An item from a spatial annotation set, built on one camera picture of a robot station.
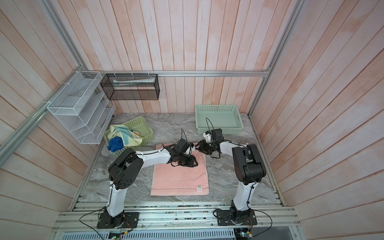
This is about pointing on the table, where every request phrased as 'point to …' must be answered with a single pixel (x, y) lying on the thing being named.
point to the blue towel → (115, 144)
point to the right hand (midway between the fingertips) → (196, 147)
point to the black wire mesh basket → (131, 86)
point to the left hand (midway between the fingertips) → (195, 167)
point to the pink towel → (160, 147)
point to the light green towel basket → (138, 125)
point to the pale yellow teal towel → (129, 137)
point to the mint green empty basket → (226, 117)
